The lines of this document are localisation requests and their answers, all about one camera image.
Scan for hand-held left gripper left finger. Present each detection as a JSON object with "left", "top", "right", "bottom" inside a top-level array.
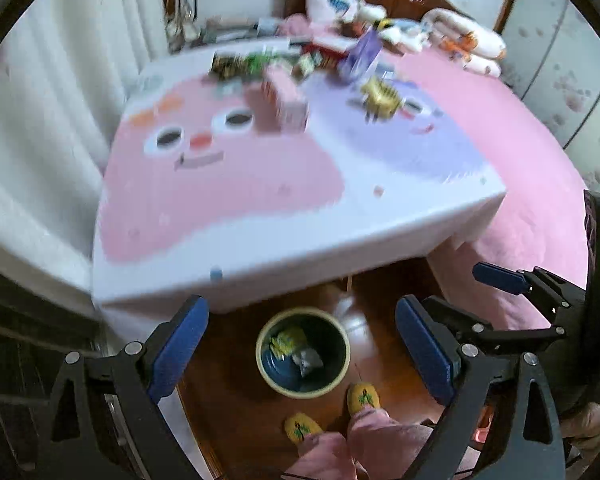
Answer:
[{"left": 22, "top": 294, "right": 211, "bottom": 480}]

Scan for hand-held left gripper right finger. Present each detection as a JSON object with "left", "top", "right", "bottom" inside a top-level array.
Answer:
[{"left": 395, "top": 296, "right": 567, "bottom": 480}]

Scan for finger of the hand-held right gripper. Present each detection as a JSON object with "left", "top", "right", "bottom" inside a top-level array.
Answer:
[
  {"left": 421, "top": 295, "right": 568, "bottom": 357},
  {"left": 472, "top": 261, "right": 587, "bottom": 329}
]

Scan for blue round waste bin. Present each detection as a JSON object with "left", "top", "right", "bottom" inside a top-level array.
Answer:
[{"left": 256, "top": 308, "right": 352, "bottom": 400}]

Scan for yellow black paper bag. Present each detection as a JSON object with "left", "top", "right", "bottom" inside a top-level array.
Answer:
[{"left": 359, "top": 77, "right": 405, "bottom": 123}]

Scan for person's right forearm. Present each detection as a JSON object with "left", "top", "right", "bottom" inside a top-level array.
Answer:
[{"left": 560, "top": 402, "right": 600, "bottom": 461}]

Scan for yellow slipper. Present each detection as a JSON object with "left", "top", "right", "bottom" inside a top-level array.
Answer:
[
  {"left": 285, "top": 412, "right": 325, "bottom": 445},
  {"left": 347, "top": 382, "right": 382, "bottom": 416}
]

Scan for yellow crumpled wrapper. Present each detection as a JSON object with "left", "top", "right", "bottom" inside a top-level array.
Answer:
[{"left": 270, "top": 327, "right": 308, "bottom": 361}]

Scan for person's pink pants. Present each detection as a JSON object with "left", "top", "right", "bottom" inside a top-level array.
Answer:
[{"left": 285, "top": 407, "right": 451, "bottom": 480}]

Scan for grey crumpled wrapper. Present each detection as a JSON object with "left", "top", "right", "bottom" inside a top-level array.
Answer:
[{"left": 291, "top": 347, "right": 325, "bottom": 377}]

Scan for printed cartoon tablecloth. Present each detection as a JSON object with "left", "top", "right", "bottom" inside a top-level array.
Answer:
[{"left": 91, "top": 35, "right": 508, "bottom": 480}]

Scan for dark slatted cabinet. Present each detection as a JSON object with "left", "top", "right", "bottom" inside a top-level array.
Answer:
[{"left": 0, "top": 260, "right": 111, "bottom": 480}]

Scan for white floral wardrobe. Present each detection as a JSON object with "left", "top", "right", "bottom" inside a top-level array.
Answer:
[{"left": 495, "top": 0, "right": 600, "bottom": 196}]

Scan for rolled white quilt orange print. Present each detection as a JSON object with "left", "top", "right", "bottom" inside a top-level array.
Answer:
[{"left": 422, "top": 7, "right": 508, "bottom": 78}]

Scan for pink box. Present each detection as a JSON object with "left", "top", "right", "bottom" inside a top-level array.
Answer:
[{"left": 262, "top": 67, "right": 310, "bottom": 133}]

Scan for purple white carton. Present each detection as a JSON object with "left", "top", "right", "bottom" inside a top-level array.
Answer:
[{"left": 340, "top": 27, "right": 381, "bottom": 81}]

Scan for white curtain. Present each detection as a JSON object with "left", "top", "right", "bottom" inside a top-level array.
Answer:
[{"left": 0, "top": 0, "right": 173, "bottom": 311}]

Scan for small green white box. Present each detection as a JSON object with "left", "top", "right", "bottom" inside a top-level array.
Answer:
[{"left": 294, "top": 55, "right": 322, "bottom": 78}]

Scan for green snack packet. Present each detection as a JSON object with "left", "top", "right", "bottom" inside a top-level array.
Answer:
[{"left": 245, "top": 49, "right": 282, "bottom": 78}]

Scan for stack of papers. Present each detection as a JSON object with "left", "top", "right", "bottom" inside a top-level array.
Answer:
[{"left": 200, "top": 16, "right": 291, "bottom": 47}]

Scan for wooden lamp cream shade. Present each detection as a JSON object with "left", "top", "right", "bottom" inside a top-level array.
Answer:
[{"left": 162, "top": 0, "right": 202, "bottom": 56}]

